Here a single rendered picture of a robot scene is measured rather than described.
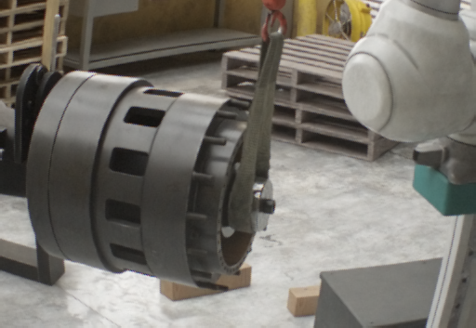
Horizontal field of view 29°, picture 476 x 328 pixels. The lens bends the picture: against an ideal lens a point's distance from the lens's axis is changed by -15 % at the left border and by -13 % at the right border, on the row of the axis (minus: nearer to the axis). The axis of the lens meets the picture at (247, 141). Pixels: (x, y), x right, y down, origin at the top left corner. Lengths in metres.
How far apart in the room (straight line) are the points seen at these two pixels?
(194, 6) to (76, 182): 6.35
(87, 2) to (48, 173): 4.59
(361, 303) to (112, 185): 0.76
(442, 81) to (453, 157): 0.23
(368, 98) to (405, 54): 0.09
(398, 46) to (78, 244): 1.48
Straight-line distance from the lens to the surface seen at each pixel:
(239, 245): 2.82
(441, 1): 1.37
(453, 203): 1.55
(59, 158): 2.58
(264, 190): 2.63
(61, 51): 6.27
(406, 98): 1.34
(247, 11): 9.32
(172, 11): 8.65
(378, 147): 6.14
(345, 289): 2.20
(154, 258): 2.57
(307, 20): 8.91
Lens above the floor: 1.74
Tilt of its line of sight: 16 degrees down
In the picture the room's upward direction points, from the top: 4 degrees clockwise
